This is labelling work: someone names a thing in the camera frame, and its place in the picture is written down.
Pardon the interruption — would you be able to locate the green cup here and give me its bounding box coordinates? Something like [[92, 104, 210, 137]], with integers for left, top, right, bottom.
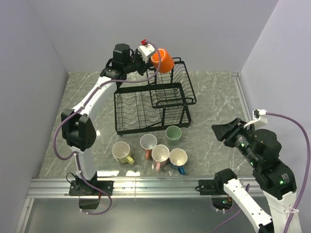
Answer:
[[165, 125, 182, 146]]

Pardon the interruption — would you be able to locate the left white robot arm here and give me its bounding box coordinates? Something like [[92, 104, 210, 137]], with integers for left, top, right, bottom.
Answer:
[[59, 43, 157, 195]]

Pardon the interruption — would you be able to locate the blue mug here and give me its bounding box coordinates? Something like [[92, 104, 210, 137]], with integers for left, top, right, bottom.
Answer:
[[169, 148, 188, 175]]

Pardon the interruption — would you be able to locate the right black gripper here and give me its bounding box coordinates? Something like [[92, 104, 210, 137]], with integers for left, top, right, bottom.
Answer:
[[210, 116, 260, 165]]

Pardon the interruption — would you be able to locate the coral pink mug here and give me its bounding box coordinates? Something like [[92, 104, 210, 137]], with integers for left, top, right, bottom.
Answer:
[[140, 134, 157, 160]]

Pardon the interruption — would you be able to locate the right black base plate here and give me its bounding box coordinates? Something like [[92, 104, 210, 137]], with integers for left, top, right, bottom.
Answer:
[[194, 179, 219, 196]]

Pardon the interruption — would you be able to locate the orange mug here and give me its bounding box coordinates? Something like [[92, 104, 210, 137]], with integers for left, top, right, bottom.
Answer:
[[151, 48, 174, 73]]

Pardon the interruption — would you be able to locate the yellow mug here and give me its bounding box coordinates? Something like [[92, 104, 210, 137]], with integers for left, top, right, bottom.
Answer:
[[112, 141, 135, 165]]

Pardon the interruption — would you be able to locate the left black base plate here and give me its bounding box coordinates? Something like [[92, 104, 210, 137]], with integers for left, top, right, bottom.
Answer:
[[69, 180, 114, 196]]

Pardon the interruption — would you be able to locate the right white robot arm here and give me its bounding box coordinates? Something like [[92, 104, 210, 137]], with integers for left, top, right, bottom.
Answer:
[[211, 118, 311, 233]]

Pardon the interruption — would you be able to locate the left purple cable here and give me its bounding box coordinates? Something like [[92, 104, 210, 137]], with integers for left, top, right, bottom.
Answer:
[[53, 41, 162, 215]]

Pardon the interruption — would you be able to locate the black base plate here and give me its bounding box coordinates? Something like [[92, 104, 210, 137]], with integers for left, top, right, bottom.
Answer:
[[194, 179, 219, 196], [69, 180, 114, 196]]

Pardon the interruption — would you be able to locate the aluminium mounting rail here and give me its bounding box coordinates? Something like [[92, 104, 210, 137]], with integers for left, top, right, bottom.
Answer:
[[26, 176, 265, 199]]

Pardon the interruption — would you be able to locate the light pink mug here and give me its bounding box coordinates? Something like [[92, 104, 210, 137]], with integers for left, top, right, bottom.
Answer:
[[152, 144, 170, 171]]

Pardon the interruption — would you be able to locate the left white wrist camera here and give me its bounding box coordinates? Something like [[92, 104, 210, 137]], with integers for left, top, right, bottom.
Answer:
[[137, 39, 156, 63]]

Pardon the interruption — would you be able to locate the black wire dish rack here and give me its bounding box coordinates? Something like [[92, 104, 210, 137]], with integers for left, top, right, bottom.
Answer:
[[114, 57, 197, 136]]

